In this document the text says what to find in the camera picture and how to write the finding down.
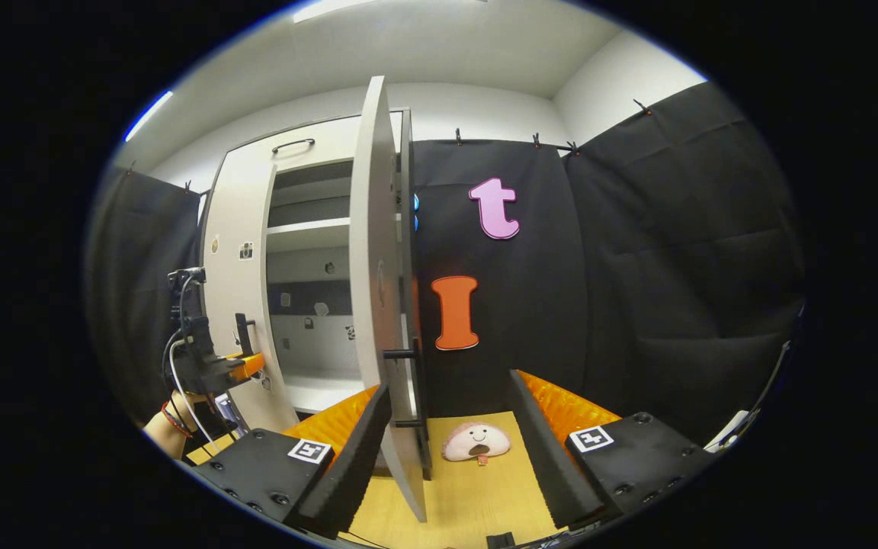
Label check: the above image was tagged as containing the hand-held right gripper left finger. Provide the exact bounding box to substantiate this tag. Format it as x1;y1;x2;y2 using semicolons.
191;384;393;541

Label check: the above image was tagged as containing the pink smiling plush toy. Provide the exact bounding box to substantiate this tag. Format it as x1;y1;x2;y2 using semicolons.
441;422;512;464

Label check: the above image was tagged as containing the black backdrop cloth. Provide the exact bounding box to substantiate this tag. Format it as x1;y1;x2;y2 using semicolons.
85;80;806;451

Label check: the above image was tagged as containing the white door with headphone sticker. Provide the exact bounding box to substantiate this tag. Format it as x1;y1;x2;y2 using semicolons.
348;75;434;524

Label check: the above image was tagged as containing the white double-door shoe cabinet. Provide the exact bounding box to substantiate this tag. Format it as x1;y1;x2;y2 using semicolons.
197;107;418;435

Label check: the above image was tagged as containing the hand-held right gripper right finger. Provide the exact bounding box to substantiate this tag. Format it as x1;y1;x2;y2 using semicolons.
509;369;718;532

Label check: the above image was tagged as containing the red and black bracelet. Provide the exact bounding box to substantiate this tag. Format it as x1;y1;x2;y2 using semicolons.
160;401;193;438

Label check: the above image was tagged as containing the white cable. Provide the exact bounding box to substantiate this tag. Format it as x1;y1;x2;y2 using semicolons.
168;339;216;451

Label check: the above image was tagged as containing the white door with camera sticker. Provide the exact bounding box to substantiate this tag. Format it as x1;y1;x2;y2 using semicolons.
201;149;299;434

